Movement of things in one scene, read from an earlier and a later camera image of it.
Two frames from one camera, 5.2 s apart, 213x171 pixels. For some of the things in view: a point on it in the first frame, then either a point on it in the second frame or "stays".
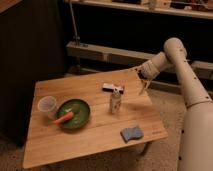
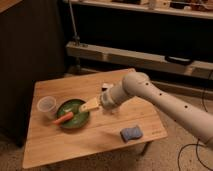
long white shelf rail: (128, 57) stays
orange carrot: (63, 118) stays
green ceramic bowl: (80, 110) stays
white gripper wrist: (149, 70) → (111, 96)
